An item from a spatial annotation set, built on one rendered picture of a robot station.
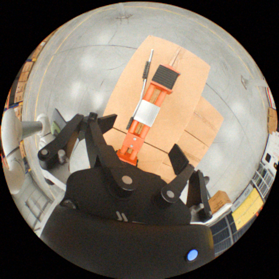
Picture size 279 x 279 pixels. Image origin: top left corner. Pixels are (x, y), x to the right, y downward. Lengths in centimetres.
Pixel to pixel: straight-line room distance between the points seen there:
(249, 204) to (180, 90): 717
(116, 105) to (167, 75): 28
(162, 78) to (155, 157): 38
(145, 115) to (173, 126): 21
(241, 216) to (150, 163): 721
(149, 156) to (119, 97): 33
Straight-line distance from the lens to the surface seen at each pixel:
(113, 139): 51
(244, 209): 730
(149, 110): 30
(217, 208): 186
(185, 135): 96
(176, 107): 47
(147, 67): 32
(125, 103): 46
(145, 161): 53
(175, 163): 17
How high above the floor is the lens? 139
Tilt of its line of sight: 70 degrees down
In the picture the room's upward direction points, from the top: 167 degrees counter-clockwise
